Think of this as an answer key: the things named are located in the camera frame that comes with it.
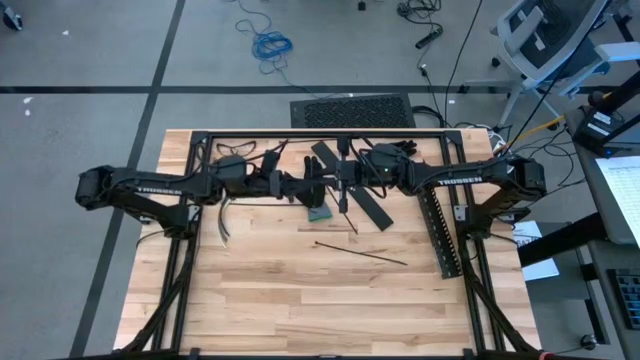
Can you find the multicolour wire bundle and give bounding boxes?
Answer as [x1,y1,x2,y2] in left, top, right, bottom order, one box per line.
[215,195,235,250]

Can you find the blue coiled cable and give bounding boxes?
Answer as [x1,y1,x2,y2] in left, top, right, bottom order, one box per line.
[227,0,301,84]

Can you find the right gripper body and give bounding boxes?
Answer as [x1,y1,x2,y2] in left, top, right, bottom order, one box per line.
[335,135,374,215]

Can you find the yellow cable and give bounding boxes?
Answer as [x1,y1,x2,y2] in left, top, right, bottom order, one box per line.
[503,115,567,151]

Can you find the black glove grey cuff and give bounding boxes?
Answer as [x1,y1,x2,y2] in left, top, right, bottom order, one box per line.
[301,154,335,224]

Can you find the black zip tie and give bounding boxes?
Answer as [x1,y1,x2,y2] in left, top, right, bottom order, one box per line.
[313,240,410,267]
[325,185,360,236]

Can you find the clear safety glasses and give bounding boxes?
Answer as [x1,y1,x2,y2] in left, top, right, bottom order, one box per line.
[215,140,258,160]

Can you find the white printed label sheet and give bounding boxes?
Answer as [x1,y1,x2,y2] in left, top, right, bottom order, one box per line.
[512,219,545,250]

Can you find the black perforated rack rail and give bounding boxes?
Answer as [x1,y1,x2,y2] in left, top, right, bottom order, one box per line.
[415,187,464,280]

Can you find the grey office chair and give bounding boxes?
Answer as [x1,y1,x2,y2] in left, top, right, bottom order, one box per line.
[462,0,640,126]

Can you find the black floor grate mat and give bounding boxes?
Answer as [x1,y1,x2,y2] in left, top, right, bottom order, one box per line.
[289,93,416,129]

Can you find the black power strip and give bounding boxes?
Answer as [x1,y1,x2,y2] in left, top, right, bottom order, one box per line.
[413,26,445,51]

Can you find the grey desk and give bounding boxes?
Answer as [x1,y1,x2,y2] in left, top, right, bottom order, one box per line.
[564,107,640,360]

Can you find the black glove green cuff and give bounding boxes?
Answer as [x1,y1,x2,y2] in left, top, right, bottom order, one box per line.
[369,139,419,162]

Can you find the white paper sheet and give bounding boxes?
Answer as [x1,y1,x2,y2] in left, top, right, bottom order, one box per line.
[521,257,561,283]

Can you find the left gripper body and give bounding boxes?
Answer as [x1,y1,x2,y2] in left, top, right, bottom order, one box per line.
[249,148,286,202]

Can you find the black tangled cable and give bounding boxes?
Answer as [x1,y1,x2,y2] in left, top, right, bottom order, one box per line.
[396,0,444,27]

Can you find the white lit monitor screen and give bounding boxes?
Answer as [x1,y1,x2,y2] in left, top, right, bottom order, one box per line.
[594,154,640,250]

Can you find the black bar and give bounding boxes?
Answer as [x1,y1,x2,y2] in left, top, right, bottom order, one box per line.
[309,140,395,233]

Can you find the black box device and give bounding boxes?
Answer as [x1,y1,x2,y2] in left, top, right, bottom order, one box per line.
[571,106,640,158]

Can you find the black aluminium rig frame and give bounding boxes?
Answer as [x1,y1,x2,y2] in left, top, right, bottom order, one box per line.
[119,128,540,359]

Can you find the black keyboard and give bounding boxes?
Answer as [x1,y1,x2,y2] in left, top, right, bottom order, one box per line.
[606,267,640,331]

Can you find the long black floor cable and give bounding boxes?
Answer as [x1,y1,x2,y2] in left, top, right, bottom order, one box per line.
[442,0,485,126]
[497,0,611,156]

